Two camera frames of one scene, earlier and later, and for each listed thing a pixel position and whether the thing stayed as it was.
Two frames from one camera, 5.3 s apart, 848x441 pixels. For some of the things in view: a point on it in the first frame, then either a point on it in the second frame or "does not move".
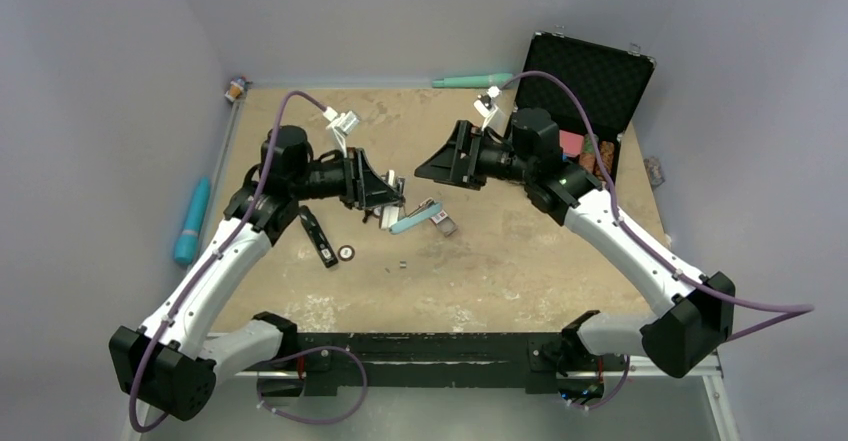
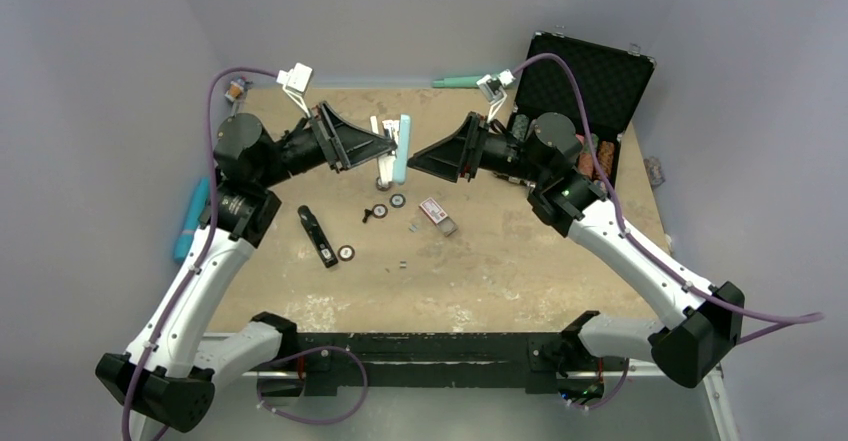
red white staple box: [445, 223] does not move
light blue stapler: [428, 209] -> [393, 166]
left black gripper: [364, 188] -> [346, 145]
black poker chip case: [611, 80] does not move
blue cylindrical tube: [186, 248] does not move
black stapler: [318, 237] does not move
